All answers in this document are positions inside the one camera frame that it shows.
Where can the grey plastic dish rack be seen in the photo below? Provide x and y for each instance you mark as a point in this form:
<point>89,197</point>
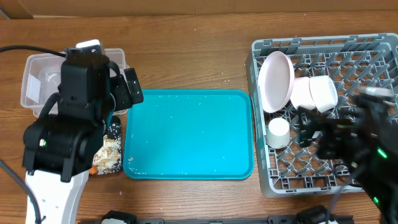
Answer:
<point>352,62</point>

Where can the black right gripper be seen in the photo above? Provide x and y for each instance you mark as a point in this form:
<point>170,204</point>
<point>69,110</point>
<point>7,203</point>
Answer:
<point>325,137</point>

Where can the teal plastic tray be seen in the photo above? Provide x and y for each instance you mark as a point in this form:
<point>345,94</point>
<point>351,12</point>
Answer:
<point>190,135</point>

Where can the white bowl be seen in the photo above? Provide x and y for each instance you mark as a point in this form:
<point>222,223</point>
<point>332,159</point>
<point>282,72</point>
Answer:
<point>323,92</point>
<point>301,96</point>

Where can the white plate with food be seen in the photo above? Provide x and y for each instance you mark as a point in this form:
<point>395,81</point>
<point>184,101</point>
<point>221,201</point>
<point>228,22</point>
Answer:
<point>276,80</point>

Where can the black plastic bin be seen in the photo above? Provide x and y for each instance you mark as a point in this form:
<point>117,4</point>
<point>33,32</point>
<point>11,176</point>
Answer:
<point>115,124</point>

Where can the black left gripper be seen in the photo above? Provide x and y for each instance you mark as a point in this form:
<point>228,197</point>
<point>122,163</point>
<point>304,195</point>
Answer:
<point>136,93</point>

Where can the dumped rice and peanuts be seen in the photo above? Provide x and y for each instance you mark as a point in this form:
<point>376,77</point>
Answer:
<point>109,152</point>

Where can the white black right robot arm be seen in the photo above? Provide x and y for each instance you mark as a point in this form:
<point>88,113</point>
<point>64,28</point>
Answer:
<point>366,143</point>

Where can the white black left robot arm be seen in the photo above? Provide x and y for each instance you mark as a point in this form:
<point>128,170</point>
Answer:
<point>59,146</point>

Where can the clear plastic bin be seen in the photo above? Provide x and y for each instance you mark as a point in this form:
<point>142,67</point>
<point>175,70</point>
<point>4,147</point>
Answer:
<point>41,79</point>

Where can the orange carrot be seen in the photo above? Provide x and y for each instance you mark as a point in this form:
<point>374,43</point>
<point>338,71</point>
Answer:
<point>93,170</point>

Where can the white paper cup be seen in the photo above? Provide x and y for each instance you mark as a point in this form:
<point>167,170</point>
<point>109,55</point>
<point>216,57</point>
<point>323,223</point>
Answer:
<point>278,133</point>

